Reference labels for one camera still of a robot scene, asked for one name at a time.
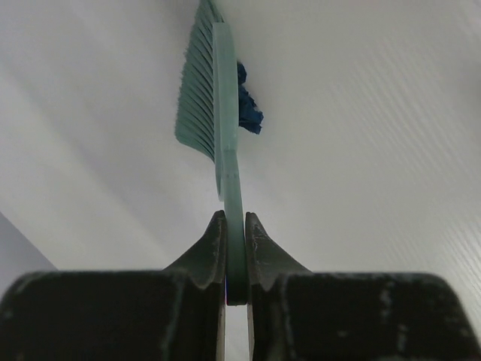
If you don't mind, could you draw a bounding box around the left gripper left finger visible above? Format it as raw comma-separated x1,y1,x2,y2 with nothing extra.
1,211,227,360

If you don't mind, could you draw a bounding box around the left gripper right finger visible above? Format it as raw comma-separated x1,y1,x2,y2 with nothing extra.
245,213,480,360

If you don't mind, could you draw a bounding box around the blue paper scrap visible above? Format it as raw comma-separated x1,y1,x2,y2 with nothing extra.
237,62,264,135

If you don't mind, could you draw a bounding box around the green hand brush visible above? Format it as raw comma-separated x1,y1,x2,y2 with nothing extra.
174,1,248,305

